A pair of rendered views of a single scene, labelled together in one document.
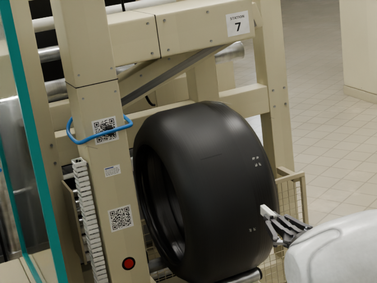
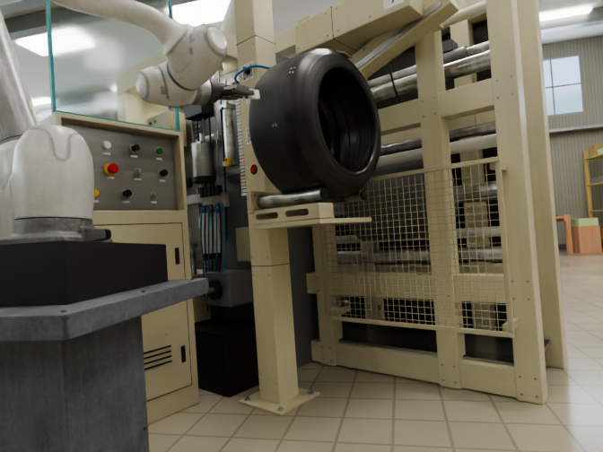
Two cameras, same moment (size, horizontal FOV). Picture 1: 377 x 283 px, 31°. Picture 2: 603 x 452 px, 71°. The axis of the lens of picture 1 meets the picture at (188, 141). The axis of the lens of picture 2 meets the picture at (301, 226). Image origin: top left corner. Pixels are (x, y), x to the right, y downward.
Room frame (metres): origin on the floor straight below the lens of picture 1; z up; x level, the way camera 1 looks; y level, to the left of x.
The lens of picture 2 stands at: (1.23, -1.53, 0.75)
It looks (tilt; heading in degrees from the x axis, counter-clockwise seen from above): 1 degrees up; 62
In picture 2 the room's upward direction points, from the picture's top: 4 degrees counter-clockwise
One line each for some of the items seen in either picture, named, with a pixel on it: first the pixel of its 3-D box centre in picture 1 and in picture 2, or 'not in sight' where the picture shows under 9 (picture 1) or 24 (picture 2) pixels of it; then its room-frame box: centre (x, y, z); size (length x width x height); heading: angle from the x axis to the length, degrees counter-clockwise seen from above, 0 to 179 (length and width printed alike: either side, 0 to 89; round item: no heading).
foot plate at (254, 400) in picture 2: not in sight; (279, 395); (2.00, 0.27, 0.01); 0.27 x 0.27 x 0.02; 22
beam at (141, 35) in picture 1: (164, 30); (360, 25); (2.44, 0.03, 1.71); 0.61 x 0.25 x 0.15; 112
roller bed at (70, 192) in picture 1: (97, 215); not in sight; (2.39, 0.38, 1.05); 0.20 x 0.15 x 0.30; 112
